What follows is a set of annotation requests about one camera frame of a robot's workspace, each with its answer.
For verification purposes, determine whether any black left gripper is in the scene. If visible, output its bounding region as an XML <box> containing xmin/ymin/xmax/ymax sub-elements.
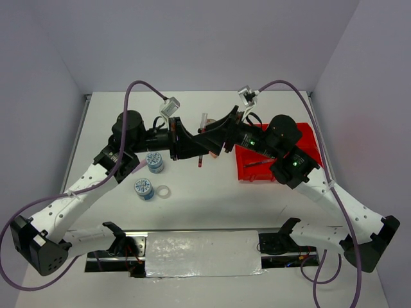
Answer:
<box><xmin>130</xmin><ymin>117</ymin><xmax>209</xmax><ymax>160</ymax></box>

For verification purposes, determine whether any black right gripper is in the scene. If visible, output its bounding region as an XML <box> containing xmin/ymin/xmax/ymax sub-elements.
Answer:
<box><xmin>191</xmin><ymin>105</ymin><xmax>279</xmax><ymax>159</ymax></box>

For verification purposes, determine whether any red gel pen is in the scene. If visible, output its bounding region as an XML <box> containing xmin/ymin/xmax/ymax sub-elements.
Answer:
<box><xmin>197</xmin><ymin>112</ymin><xmax>209</xmax><ymax>169</ymax></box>

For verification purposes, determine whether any blue gel pen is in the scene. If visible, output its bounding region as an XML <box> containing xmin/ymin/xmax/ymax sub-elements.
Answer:
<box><xmin>243</xmin><ymin>159</ymin><xmax>274</xmax><ymax>168</ymax></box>

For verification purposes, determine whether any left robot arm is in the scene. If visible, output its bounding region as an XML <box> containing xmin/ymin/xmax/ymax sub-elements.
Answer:
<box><xmin>10</xmin><ymin>110</ymin><xmax>228</xmax><ymax>276</ymax></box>

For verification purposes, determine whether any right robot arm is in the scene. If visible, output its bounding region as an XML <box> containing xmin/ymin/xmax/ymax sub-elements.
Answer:
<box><xmin>196</xmin><ymin>108</ymin><xmax>400</xmax><ymax>273</ymax></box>

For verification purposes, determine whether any blue slime jar far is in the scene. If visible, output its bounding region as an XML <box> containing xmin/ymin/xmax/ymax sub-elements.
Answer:
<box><xmin>146</xmin><ymin>151</ymin><xmax>164</xmax><ymax>173</ymax></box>

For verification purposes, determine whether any blue slime jar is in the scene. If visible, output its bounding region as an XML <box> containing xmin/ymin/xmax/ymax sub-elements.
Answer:
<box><xmin>134</xmin><ymin>178</ymin><xmax>155</xmax><ymax>201</ymax></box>
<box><xmin>146</xmin><ymin>151</ymin><xmax>164</xmax><ymax>173</ymax></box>

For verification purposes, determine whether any pink highlighter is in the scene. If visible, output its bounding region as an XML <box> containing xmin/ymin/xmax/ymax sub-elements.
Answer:
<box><xmin>132</xmin><ymin>159</ymin><xmax>147</xmax><ymax>173</ymax></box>

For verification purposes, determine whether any red bin front left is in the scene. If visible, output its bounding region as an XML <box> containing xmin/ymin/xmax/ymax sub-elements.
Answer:
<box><xmin>235</xmin><ymin>145</ymin><xmax>276</xmax><ymax>182</ymax></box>

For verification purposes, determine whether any red bin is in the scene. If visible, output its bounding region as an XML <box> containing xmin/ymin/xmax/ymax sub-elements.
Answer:
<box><xmin>261</xmin><ymin>121</ymin><xmax>322</xmax><ymax>167</ymax></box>
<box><xmin>235</xmin><ymin>145</ymin><xmax>276</xmax><ymax>182</ymax></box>

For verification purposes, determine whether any small clear tape roll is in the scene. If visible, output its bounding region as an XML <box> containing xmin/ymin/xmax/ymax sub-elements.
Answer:
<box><xmin>155</xmin><ymin>185</ymin><xmax>171</xmax><ymax>199</ymax></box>

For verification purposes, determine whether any blue slime jar near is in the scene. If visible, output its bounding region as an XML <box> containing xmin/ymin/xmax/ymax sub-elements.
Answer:
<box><xmin>134</xmin><ymin>178</ymin><xmax>155</xmax><ymax>201</ymax></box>

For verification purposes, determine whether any red bin back right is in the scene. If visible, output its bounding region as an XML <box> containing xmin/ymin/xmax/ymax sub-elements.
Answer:
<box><xmin>261</xmin><ymin>121</ymin><xmax>322</xmax><ymax>167</ymax></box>

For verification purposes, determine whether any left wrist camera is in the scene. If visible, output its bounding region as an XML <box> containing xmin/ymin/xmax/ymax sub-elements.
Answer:
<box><xmin>159</xmin><ymin>97</ymin><xmax>180</xmax><ymax>119</ymax></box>

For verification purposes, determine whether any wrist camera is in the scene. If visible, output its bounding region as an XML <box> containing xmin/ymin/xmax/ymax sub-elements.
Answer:
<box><xmin>159</xmin><ymin>97</ymin><xmax>180</xmax><ymax>119</ymax></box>
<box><xmin>238</xmin><ymin>85</ymin><xmax>259</xmax><ymax>109</ymax></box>

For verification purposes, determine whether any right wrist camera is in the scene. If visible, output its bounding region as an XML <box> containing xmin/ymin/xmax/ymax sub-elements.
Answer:
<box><xmin>238</xmin><ymin>85</ymin><xmax>259</xmax><ymax>109</ymax></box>

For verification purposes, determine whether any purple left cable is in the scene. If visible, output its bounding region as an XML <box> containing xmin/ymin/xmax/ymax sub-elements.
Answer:
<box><xmin>0</xmin><ymin>80</ymin><xmax>168</xmax><ymax>291</ymax></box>

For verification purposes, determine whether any purple cable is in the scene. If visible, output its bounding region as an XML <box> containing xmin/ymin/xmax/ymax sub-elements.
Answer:
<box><xmin>0</xmin><ymin>80</ymin><xmax>168</xmax><ymax>291</ymax></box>
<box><xmin>255</xmin><ymin>80</ymin><xmax>362</xmax><ymax>308</ymax></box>

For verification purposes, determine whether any metal base rail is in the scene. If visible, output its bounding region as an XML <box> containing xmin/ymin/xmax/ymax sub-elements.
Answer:
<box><xmin>85</xmin><ymin>230</ymin><xmax>319</xmax><ymax>278</ymax></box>

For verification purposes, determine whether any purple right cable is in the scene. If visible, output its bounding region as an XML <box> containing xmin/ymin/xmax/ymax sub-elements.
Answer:
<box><xmin>255</xmin><ymin>80</ymin><xmax>362</xmax><ymax>308</ymax></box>

